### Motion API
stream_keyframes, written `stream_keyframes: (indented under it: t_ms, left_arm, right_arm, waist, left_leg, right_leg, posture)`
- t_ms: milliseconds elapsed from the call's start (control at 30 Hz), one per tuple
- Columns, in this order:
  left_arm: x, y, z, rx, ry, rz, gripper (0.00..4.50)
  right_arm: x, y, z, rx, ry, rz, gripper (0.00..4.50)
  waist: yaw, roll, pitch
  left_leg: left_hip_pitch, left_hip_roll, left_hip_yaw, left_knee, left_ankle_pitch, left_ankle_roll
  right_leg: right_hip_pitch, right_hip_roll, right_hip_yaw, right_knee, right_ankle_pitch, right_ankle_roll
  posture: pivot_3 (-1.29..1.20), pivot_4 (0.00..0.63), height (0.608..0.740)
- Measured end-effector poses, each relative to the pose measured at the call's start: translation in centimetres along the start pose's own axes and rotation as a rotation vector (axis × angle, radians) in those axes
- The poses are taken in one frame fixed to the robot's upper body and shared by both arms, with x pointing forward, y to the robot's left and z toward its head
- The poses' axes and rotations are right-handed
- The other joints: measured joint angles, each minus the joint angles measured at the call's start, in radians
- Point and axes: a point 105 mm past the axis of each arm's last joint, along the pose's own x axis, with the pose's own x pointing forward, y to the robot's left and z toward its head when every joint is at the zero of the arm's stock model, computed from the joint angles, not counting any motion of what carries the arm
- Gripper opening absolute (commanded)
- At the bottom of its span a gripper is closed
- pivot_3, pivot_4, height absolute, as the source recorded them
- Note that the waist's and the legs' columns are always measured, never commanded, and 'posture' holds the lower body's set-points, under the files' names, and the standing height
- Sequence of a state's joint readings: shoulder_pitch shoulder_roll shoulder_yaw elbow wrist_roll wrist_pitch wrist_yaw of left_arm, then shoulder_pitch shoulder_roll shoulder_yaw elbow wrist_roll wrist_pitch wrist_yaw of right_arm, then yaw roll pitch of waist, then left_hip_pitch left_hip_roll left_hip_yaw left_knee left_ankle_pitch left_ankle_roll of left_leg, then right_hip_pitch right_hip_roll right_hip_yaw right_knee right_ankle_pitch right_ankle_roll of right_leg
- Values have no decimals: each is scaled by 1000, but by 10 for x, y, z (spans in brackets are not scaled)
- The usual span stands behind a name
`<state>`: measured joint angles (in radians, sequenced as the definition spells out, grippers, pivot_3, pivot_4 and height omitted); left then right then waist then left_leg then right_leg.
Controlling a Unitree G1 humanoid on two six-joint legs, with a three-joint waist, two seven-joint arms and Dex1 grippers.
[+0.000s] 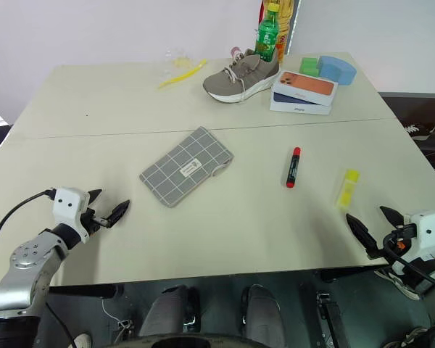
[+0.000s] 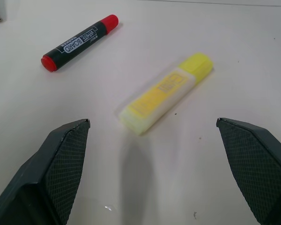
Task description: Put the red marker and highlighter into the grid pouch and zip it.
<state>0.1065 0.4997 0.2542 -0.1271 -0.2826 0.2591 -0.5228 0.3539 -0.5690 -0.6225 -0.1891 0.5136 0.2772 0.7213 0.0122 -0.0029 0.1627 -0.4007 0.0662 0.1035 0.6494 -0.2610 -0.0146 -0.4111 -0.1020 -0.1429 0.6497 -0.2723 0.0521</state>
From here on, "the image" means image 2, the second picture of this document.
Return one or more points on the yellow highlighter pen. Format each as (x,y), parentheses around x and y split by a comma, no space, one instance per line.
(165,93)

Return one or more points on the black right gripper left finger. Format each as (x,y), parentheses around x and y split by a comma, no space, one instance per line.
(49,173)

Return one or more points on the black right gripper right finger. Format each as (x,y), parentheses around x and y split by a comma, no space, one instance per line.
(257,164)

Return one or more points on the black red whiteboard marker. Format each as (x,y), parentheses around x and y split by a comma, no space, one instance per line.
(77,43)

